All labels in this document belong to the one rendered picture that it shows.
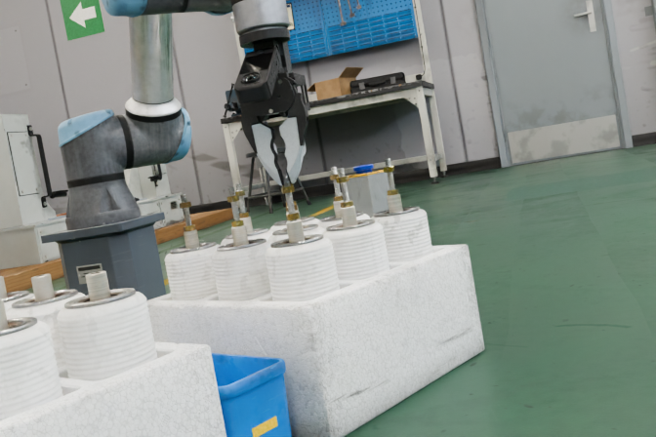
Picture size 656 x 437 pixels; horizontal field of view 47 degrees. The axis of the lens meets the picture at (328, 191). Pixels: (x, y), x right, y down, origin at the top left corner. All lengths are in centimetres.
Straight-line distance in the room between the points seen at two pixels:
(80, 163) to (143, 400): 85
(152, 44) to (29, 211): 238
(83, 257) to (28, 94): 625
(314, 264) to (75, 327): 34
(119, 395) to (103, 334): 7
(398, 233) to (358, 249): 11
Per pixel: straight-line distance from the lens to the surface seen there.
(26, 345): 77
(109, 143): 159
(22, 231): 380
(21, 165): 385
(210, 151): 684
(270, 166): 104
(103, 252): 155
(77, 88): 748
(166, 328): 120
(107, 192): 158
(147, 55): 156
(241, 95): 97
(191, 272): 119
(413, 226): 119
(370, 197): 144
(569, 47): 625
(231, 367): 105
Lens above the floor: 37
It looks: 3 degrees down
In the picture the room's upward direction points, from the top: 10 degrees counter-clockwise
